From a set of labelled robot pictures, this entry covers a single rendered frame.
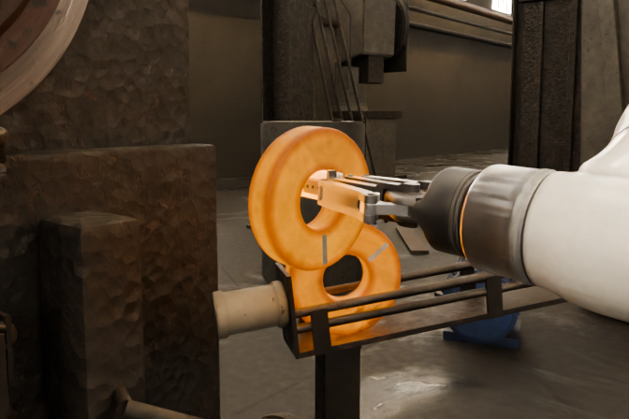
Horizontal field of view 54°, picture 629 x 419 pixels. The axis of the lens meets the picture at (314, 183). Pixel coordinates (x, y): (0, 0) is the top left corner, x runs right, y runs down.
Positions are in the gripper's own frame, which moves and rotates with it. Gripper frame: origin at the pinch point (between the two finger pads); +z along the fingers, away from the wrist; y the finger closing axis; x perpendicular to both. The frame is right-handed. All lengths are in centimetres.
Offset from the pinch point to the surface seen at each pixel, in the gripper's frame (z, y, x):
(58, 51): 17.4, -20.0, 12.6
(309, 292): 7.7, 7.4, -15.7
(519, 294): -5.9, 37.0, -18.3
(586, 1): 74, 235, 54
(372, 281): 3.7, 14.8, -14.6
